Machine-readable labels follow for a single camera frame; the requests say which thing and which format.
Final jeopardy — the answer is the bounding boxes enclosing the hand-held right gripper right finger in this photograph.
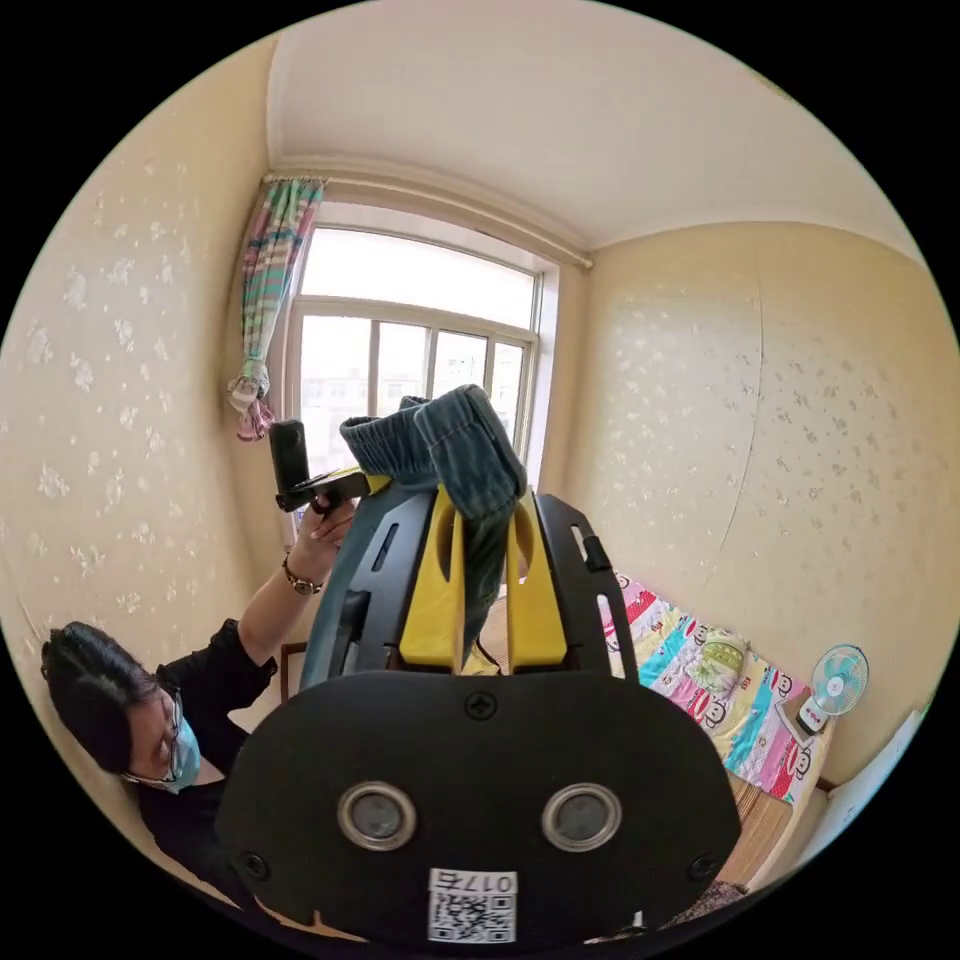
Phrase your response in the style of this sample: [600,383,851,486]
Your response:
[506,487,565,670]

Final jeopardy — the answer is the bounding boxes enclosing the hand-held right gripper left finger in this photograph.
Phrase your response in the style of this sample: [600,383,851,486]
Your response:
[398,485,464,673]

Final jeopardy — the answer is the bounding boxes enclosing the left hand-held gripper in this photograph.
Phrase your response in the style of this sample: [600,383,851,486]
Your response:
[275,466,393,517]

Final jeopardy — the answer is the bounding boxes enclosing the blue jeans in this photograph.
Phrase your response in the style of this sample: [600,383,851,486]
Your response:
[299,383,529,691]

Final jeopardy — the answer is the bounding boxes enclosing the person's left forearm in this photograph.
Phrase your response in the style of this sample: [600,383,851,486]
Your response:
[237,553,331,666]

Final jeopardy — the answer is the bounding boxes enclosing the person's left hand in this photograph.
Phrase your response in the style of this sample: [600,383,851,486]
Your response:
[288,497,358,580]

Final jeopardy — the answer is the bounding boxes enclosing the green patterned pillow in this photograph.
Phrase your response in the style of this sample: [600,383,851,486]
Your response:
[688,628,751,695]

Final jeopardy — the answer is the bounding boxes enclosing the window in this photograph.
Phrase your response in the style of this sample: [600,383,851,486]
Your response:
[287,200,562,483]

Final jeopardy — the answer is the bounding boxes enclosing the striped pastel curtain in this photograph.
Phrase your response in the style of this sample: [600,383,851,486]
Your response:
[227,175,328,443]

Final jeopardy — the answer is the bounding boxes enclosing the person's body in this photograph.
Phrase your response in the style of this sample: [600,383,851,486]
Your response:
[40,617,303,905]

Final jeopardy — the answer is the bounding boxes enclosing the cream curtain rod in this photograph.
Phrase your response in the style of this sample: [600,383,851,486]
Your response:
[262,170,595,270]

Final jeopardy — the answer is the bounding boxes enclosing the bed with woven mat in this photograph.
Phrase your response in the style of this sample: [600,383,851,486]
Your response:
[473,571,836,901]

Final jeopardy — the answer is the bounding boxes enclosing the small white table fan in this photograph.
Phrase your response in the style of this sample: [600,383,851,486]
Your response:
[793,642,871,737]

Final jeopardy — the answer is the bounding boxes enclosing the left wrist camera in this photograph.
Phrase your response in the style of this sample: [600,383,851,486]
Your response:
[269,418,311,496]

